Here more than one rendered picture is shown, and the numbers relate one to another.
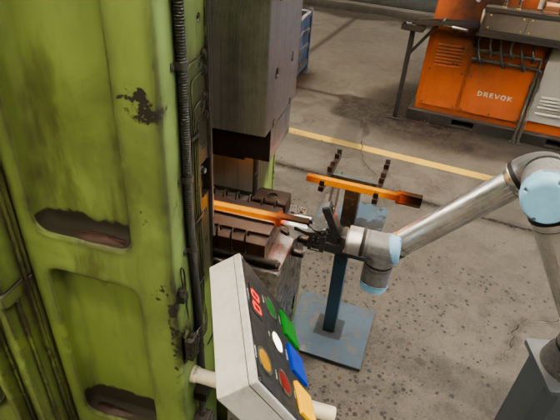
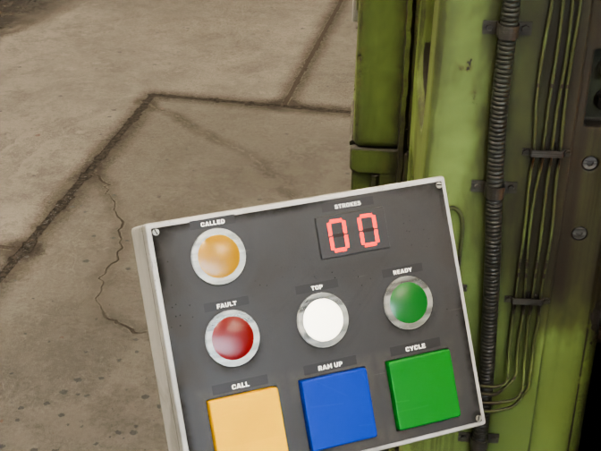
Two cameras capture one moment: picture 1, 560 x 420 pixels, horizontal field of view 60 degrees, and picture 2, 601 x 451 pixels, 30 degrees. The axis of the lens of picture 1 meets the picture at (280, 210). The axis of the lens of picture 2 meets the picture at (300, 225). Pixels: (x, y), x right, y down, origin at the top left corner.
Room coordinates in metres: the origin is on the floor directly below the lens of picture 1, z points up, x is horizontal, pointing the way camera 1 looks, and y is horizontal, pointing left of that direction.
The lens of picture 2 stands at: (0.48, -0.99, 1.74)
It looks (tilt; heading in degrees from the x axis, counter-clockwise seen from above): 28 degrees down; 80
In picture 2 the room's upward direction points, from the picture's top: 1 degrees clockwise
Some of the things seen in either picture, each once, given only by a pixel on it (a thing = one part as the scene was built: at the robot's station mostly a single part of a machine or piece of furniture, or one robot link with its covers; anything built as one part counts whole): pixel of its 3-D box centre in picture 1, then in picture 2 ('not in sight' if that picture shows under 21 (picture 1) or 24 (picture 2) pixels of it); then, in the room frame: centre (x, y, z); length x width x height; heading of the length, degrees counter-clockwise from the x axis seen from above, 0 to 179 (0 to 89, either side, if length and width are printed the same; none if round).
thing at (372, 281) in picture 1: (376, 272); not in sight; (1.18, -0.33, 0.86); 0.12 x 0.09 x 0.12; 158
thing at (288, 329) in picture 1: (287, 330); (421, 388); (0.79, -0.04, 1.01); 0.07 x 0.05 x 0.07; 11
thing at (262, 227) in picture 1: (212, 219); not in sight; (1.28, 0.22, 0.96); 0.42 x 0.20 x 0.09; 76
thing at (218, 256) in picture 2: (264, 360); (218, 256); (0.58, 0.01, 1.16); 0.05 x 0.03 x 0.04; 166
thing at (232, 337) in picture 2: (284, 382); (232, 337); (0.58, -0.03, 1.09); 0.05 x 0.03 x 0.04; 166
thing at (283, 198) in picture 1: (272, 202); not in sight; (1.42, 0.03, 0.95); 0.12 x 0.08 x 0.06; 76
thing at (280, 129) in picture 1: (210, 118); not in sight; (1.28, 0.22, 1.32); 0.42 x 0.20 x 0.10; 76
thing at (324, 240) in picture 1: (327, 236); not in sight; (1.21, -0.16, 0.97); 0.12 x 0.08 x 0.09; 77
